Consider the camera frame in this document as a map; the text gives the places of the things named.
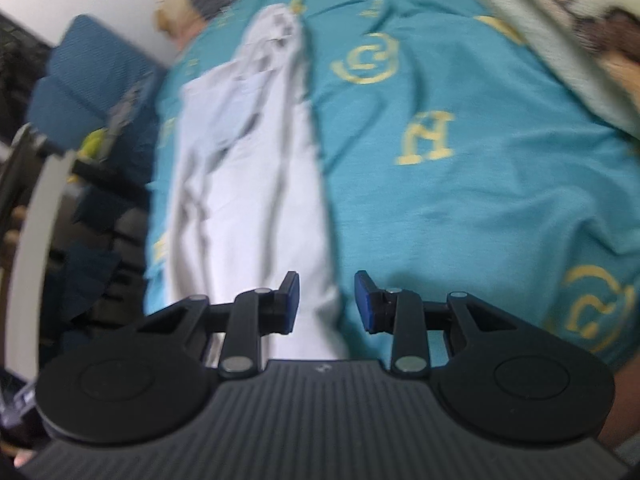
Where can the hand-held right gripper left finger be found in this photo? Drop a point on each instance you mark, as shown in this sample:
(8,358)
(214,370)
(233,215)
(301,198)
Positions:
(292,305)

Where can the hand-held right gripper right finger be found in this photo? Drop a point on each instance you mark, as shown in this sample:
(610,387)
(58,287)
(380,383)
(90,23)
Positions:
(364,305)

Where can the white garment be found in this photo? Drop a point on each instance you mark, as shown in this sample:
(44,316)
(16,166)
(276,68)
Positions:
(250,175)

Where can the teal printed bedsheet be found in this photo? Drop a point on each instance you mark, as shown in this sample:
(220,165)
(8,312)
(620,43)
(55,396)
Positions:
(440,185)

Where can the yellow green soft toy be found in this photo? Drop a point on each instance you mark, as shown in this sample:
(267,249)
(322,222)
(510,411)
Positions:
(95,144)

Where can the white curved panel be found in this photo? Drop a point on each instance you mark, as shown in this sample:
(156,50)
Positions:
(37,240)

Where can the blue folded cushion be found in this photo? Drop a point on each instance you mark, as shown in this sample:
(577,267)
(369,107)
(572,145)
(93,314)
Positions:
(85,75)

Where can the pale green fleece blanket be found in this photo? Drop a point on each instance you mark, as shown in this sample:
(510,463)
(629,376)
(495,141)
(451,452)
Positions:
(565,25)

